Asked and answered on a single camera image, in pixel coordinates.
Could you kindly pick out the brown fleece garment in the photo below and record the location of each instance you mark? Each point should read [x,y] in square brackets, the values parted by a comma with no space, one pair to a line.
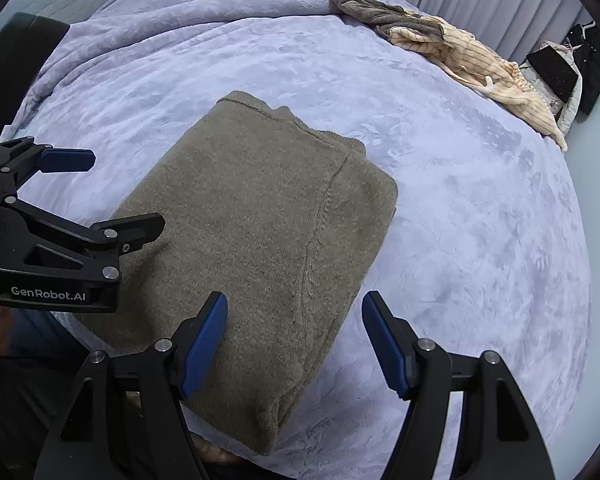
[375,12]

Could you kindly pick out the lavender embossed duvet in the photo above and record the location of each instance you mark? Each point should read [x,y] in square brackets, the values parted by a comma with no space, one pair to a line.
[155,15]

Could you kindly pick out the lavender plush bed blanket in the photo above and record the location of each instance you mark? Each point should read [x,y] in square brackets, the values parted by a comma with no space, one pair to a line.
[480,210]

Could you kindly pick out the person's leg in jeans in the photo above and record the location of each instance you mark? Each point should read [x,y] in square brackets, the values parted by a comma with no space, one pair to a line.
[45,330]

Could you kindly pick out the cream striped fleece garment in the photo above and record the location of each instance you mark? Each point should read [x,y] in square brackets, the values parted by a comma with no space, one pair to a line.
[480,70]

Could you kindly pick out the black hanging jacket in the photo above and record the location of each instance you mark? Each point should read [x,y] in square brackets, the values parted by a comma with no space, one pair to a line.
[592,65]

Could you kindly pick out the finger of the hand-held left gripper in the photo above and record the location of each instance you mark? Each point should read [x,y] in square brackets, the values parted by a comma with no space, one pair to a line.
[65,159]
[130,227]

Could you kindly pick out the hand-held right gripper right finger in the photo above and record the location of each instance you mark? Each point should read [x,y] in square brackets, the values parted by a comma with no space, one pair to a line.
[385,345]

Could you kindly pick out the white clothes hanger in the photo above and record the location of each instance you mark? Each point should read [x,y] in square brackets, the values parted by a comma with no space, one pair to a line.
[587,25]

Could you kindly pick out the grey pleated curtain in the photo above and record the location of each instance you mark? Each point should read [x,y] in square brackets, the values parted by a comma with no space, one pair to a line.
[505,5]

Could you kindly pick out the white puffer coat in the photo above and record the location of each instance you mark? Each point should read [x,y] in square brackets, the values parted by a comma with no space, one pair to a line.
[570,105]

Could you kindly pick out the olive knit sweater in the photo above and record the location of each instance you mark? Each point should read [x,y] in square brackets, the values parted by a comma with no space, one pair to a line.
[260,220]

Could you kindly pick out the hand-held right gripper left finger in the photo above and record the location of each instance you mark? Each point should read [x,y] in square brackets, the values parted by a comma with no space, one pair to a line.
[205,345]

